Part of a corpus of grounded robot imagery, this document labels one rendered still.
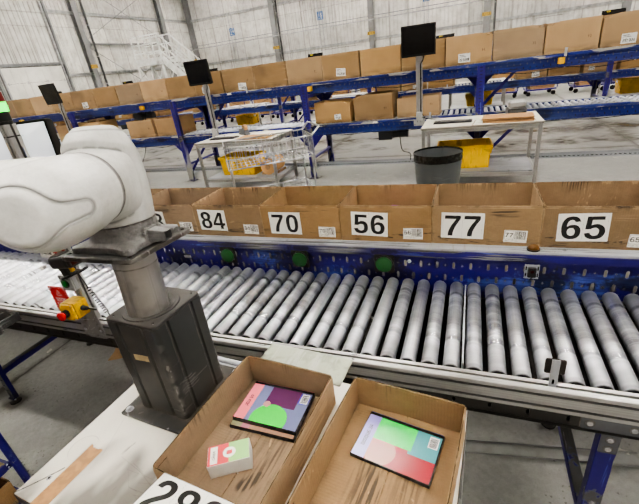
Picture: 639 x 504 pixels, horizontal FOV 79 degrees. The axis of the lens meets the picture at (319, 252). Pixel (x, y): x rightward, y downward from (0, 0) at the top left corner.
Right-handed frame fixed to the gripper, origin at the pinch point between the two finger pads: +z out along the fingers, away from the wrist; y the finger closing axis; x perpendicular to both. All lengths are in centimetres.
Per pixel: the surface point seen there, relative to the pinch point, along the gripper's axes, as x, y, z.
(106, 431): 20, -55, -16
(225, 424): 19, -88, -6
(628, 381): 20, -189, 34
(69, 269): -7.5, -7.3, 23.1
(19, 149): -52, -2, 28
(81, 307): 10.3, -3.9, 23.2
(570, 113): 24, -260, 509
